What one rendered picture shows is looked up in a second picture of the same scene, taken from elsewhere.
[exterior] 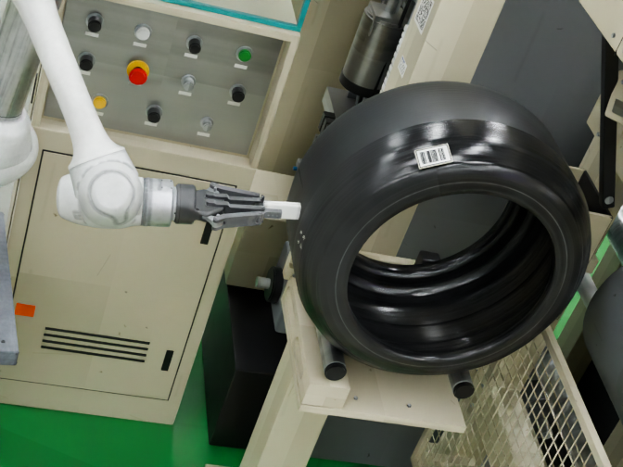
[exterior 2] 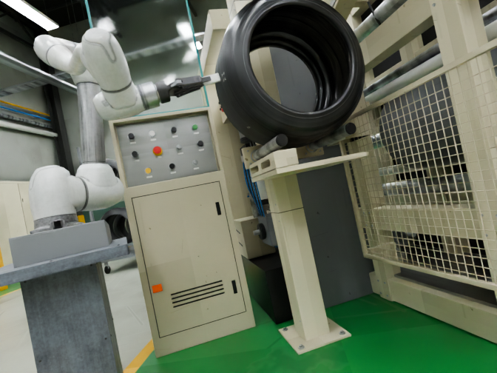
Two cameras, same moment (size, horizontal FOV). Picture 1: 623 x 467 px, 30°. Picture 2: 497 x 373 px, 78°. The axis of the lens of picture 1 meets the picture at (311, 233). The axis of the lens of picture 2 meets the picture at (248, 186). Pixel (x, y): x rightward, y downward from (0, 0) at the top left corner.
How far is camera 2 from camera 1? 177 cm
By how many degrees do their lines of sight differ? 34
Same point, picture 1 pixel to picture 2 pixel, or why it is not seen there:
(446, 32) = not seen: hidden behind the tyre
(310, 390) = (275, 156)
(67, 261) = (165, 251)
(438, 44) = not seen: hidden behind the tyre
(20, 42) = (87, 120)
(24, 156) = (114, 182)
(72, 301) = (177, 272)
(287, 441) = (302, 270)
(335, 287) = (250, 81)
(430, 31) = not seen: hidden behind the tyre
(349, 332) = (273, 106)
